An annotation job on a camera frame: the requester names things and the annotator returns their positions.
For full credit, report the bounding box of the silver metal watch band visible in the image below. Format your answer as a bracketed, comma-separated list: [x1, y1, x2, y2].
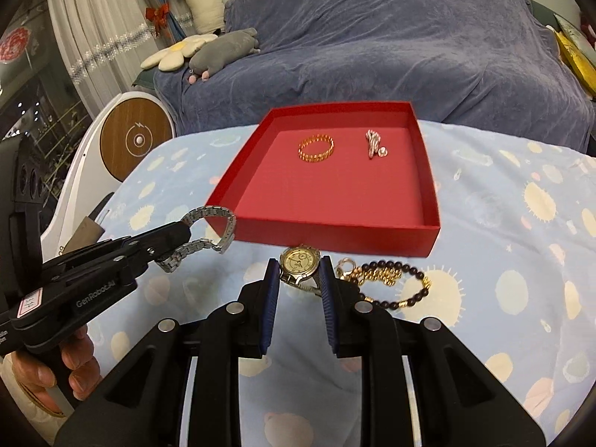
[156, 207, 237, 273]

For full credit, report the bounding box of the gold clasp chain bracelet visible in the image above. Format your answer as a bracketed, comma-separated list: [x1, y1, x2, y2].
[335, 257, 401, 289]

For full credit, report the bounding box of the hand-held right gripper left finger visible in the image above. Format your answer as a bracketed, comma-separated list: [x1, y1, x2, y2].
[53, 257, 281, 447]

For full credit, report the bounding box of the gold link bracelet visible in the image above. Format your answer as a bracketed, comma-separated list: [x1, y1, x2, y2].
[298, 134, 337, 164]

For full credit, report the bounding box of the red ribbon bow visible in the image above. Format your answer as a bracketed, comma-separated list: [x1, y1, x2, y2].
[145, 2, 171, 38]

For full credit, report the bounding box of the black bead bracelet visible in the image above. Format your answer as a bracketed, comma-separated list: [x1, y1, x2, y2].
[356, 261, 432, 312]

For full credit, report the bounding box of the red jewelry box tray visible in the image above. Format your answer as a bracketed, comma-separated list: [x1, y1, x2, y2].
[204, 101, 442, 258]

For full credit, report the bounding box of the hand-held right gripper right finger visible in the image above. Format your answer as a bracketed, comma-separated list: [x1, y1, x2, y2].
[319, 255, 548, 447]

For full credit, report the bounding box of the white sheer curtain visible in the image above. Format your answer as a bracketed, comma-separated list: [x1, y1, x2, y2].
[45, 0, 161, 117]

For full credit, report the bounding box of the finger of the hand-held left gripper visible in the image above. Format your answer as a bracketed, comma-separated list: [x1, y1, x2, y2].
[100, 222, 194, 272]

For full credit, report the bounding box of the brown cardboard piece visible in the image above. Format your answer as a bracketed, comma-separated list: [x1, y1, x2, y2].
[64, 215, 106, 254]

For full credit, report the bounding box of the grey plush toy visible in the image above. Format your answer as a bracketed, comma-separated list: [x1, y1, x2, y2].
[188, 28, 260, 85]

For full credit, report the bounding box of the red round window decal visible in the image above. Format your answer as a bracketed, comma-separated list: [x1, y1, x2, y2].
[0, 28, 33, 63]

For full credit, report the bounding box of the cream flower cushion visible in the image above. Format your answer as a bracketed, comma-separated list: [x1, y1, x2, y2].
[140, 34, 219, 72]

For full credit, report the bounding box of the person's left hand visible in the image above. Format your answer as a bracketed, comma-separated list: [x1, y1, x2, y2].
[9, 326, 101, 418]

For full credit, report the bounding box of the yellow foil package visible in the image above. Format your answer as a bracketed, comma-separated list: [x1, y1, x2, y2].
[554, 14, 596, 101]

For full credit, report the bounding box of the white machine with wooden disc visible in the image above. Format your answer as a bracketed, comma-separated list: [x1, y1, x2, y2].
[39, 91, 175, 261]

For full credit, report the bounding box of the light blue printed blanket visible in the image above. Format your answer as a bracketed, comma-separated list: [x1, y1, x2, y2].
[86, 121, 596, 447]

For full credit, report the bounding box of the gold face wristwatch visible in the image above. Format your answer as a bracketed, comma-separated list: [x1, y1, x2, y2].
[278, 245, 323, 295]

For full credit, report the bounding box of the blue-grey sofa cover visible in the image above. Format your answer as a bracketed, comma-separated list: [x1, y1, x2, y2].
[153, 0, 596, 159]

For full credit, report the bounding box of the white sheep plush toy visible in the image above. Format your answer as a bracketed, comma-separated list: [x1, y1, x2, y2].
[167, 0, 226, 35]

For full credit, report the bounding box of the silver chain bracelet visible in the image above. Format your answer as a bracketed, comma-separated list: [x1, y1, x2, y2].
[364, 129, 388, 160]

